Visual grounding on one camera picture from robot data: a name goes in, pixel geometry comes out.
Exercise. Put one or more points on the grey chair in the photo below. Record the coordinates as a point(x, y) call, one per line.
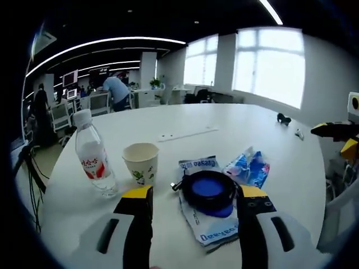
point(342, 218)

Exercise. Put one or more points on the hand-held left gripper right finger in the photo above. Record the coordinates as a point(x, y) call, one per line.
point(252, 238)

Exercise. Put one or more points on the white table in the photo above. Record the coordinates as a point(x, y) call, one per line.
point(196, 117)

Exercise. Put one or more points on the clear plastic water bottle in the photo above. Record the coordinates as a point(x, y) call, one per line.
point(92, 157)

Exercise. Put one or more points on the narrow bright window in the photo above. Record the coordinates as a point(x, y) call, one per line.
point(200, 60)

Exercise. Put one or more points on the pink desktop monitor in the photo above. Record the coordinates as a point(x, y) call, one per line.
point(70, 78)

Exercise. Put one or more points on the blue plastic snack bag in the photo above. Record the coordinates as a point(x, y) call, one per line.
point(249, 171)

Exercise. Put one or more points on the white office chair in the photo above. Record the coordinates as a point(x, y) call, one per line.
point(60, 117)
point(99, 103)

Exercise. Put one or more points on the long ceiling light strip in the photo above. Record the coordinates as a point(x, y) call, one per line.
point(112, 41)

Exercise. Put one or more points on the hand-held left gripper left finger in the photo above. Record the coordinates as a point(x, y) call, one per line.
point(137, 238)

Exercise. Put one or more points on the light blue wipes packet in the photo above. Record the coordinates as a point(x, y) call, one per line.
point(213, 229)

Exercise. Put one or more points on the small white object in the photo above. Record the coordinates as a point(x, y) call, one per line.
point(299, 134)

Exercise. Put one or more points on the large bright window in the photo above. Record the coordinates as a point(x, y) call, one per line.
point(269, 67)

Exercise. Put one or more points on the potted green plant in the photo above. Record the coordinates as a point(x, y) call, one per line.
point(154, 83)

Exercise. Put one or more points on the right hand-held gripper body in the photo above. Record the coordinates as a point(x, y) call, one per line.
point(354, 107)

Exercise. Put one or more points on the white paper cup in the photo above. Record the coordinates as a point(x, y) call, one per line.
point(140, 162)

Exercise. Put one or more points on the blue round pad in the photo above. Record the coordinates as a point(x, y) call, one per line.
point(207, 187)

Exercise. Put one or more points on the black office chair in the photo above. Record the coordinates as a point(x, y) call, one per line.
point(200, 96)

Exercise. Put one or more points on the small black object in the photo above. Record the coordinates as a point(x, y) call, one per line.
point(284, 119)

